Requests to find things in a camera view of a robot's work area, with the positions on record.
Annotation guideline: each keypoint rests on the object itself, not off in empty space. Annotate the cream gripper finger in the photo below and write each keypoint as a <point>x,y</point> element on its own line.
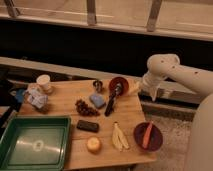
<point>134,88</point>

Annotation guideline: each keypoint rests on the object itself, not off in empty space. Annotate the black rectangular block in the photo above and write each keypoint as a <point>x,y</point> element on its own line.
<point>88,126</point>

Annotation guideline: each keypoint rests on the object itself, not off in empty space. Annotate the orange carrot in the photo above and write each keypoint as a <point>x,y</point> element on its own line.
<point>147,135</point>

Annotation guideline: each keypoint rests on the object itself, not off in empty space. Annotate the yellow round cheese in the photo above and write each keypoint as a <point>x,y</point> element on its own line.
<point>93,144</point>

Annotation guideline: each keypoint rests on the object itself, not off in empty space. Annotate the white paper cup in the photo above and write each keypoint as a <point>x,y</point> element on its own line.
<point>44,83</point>

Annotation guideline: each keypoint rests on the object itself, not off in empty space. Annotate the blue sponge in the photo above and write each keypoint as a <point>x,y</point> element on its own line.
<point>97,100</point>

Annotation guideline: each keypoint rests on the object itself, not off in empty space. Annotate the crumpled blue white wrapper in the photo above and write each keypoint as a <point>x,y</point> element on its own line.
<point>36,97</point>

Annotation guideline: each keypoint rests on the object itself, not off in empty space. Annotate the red bowl with brush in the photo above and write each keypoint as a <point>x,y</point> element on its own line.
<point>121,83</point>

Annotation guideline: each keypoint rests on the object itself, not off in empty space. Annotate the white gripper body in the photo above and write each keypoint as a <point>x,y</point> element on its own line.
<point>150,83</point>

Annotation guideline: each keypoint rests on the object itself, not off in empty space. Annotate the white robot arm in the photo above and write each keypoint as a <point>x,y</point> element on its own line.
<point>200,146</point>

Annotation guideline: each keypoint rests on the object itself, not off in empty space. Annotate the dark red bowl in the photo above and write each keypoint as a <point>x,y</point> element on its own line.
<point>155,138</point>

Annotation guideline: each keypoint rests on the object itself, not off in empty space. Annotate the black handled brush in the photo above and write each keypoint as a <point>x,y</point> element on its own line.
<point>115,92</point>

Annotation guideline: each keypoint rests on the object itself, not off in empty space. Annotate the small metal cup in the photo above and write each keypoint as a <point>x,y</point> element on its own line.
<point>98,86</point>

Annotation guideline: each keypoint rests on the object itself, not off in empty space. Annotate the bunch of dark grapes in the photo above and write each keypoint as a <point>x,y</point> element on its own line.
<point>84,109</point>

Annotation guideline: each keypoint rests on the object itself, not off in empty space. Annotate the wooden cutting board table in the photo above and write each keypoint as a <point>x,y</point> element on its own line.
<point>127,113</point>

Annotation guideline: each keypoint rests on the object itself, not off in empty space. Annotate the green plastic tray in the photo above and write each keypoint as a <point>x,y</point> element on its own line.
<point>34,144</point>

